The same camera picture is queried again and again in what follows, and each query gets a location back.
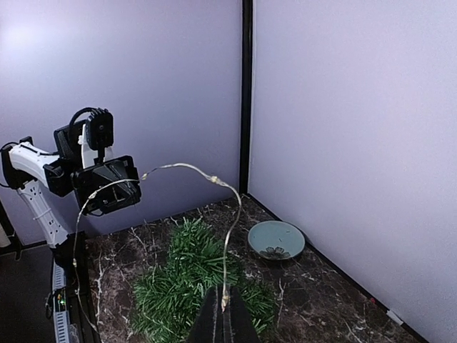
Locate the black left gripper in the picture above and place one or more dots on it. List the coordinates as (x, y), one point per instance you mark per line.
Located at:
(101, 188)

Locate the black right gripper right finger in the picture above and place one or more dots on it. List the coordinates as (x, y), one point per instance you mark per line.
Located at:
(238, 326)

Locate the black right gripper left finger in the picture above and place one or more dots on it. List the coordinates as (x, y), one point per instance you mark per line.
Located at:
(207, 327)

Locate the small green christmas tree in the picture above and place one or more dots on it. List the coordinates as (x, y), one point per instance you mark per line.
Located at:
(168, 298)

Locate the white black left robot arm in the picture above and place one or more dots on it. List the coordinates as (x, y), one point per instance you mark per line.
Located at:
(30, 171)

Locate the light blue ceramic plate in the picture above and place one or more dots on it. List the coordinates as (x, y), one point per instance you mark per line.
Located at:
(276, 241)

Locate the white slotted cable duct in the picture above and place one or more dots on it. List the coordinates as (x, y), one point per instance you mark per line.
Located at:
(59, 305)

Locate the left black corner post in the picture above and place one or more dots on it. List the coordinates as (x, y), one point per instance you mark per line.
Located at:
(246, 93)

